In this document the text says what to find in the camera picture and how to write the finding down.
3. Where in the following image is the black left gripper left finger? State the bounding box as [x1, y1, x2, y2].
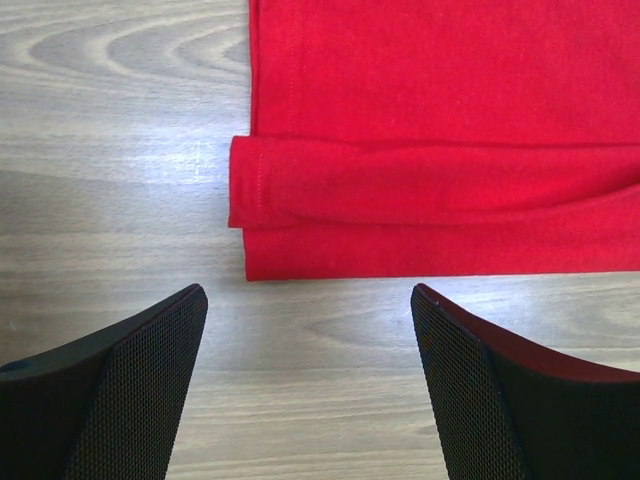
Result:
[1, 284, 208, 479]

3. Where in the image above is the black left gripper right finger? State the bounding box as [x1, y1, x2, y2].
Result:
[411, 284, 639, 479]

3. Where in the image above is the red t shirt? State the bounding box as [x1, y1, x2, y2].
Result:
[229, 1, 639, 281]

